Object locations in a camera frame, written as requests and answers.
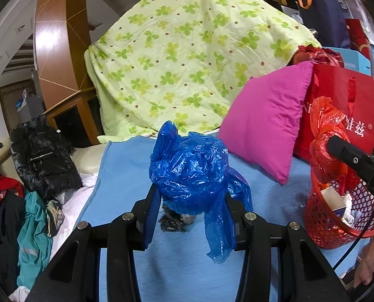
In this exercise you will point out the person's right hand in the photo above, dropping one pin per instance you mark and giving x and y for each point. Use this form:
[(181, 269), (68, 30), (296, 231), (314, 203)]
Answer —
[(367, 264)]

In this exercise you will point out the light blue cardboard box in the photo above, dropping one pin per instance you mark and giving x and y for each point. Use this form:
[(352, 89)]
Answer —
[(356, 61)]

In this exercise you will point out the red plastic mesh basket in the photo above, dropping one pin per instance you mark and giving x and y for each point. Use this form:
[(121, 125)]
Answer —
[(325, 229)]

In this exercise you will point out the black plastic bag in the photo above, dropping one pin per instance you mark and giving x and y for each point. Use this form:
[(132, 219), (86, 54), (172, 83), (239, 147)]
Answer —
[(171, 223)]

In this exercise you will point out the cream cushion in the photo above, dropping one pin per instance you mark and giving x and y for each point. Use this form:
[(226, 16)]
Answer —
[(89, 160)]

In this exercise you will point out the red garment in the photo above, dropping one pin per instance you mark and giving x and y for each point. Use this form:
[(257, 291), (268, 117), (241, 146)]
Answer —
[(1, 184)]

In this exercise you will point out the green clover print quilt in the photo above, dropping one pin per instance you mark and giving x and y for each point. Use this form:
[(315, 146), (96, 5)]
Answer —
[(174, 53)]

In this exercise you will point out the small white box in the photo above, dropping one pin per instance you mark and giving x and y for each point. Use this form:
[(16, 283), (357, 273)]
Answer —
[(331, 198)]

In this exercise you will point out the blue blanket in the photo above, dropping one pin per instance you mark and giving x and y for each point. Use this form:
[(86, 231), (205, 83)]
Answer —
[(180, 273)]

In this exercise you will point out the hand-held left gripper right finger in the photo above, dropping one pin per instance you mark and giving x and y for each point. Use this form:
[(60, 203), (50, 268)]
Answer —
[(232, 217)]

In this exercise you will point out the navy bag with orange trim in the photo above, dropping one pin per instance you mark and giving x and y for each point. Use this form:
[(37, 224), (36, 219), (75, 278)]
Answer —
[(322, 15)]

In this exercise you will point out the crumpled dark red bag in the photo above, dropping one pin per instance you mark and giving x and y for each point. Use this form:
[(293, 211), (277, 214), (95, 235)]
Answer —
[(315, 55)]

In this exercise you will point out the white bed sheet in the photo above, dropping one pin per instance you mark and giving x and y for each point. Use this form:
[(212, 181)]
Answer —
[(77, 201)]

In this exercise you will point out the red paper bag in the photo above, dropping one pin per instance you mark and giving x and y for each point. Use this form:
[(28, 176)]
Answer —
[(337, 81)]

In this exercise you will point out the black puffer jacket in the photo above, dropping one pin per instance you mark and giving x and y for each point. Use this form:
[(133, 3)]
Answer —
[(42, 157)]

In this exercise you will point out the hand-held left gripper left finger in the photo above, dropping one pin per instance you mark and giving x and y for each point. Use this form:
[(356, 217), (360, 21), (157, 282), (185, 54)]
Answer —
[(152, 214)]

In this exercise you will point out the dark red patterned gift bag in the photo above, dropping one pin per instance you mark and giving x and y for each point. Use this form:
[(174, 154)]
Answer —
[(358, 37)]

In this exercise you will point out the pink pillow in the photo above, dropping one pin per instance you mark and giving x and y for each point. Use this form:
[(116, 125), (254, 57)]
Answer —
[(268, 122)]

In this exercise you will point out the teal garment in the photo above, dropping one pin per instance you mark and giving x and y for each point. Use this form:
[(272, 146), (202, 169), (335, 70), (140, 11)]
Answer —
[(33, 242)]

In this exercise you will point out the blue plastic bag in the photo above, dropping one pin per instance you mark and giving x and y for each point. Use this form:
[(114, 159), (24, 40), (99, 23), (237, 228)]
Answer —
[(190, 170)]

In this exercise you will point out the red plastic bag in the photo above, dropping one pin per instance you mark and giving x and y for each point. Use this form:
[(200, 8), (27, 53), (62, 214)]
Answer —
[(325, 125)]

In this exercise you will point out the wooden cabinet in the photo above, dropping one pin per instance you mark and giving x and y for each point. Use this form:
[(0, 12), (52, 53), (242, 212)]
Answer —
[(70, 119)]

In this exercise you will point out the white plastic bag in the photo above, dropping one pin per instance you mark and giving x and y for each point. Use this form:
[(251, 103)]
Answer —
[(350, 206)]

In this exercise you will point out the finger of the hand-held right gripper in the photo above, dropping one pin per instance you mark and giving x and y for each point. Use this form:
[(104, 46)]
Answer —
[(353, 159)]

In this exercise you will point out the grey cloth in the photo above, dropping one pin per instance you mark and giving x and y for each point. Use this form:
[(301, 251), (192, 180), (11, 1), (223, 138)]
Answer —
[(55, 218)]

